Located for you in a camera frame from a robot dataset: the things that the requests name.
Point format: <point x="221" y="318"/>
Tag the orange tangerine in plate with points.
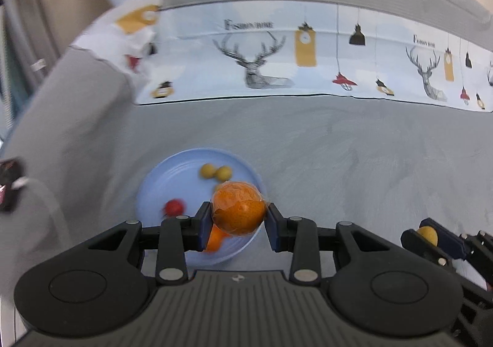
<point x="216" y="239"/>

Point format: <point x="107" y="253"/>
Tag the blue round plate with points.
<point x="178" y="177"/>

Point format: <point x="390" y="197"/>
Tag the red cherry tomato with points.
<point x="174" y="208"/>

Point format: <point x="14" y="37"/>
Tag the orange tangerine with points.
<point x="238" y="208"/>
<point x="216" y="239"/>

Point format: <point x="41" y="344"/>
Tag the brown longan fruit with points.
<point x="223" y="173"/>
<point x="429" y="234"/>

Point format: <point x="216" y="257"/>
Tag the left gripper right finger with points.
<point x="298" y="236"/>

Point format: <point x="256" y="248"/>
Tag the longan in plate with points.
<point x="208" y="170"/>

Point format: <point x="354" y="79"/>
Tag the black smartphone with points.
<point x="11" y="170"/>

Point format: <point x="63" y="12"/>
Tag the printed deer tablecloth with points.
<point x="252" y="48"/>

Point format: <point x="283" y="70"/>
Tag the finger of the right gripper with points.
<point x="450" y="243"/>
<point x="413" y="242"/>

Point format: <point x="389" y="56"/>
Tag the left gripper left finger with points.
<point x="177" y="236"/>

